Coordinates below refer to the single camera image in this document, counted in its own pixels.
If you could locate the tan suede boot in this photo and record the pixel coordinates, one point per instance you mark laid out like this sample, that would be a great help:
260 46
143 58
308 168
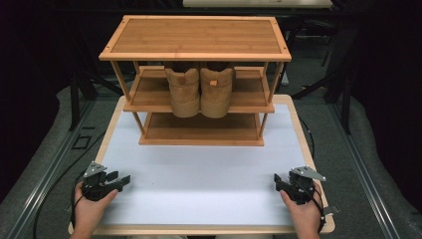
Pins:
217 94
184 93

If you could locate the white table mat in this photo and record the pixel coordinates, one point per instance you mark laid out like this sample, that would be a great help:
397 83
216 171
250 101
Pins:
199 186

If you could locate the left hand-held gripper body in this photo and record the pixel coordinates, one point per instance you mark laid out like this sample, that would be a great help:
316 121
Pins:
96 186

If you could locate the small grey metal piece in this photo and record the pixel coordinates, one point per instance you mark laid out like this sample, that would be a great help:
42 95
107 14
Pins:
331 209

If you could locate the person's left hand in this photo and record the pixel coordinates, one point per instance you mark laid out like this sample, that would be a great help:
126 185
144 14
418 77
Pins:
91 212

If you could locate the aluminium floor rail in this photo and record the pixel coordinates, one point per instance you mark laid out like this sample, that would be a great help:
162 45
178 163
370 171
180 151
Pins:
365 172
49 172

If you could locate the black metal stand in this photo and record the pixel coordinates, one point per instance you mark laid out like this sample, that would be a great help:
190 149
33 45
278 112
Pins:
74 103
346 103

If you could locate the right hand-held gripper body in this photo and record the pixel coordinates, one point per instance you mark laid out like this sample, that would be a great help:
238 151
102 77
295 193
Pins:
302 186

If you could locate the person's right hand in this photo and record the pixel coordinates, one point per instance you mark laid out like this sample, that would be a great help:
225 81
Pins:
303 217

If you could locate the wooden shoe rack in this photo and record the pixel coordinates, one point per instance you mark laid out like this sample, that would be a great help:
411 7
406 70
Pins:
199 36

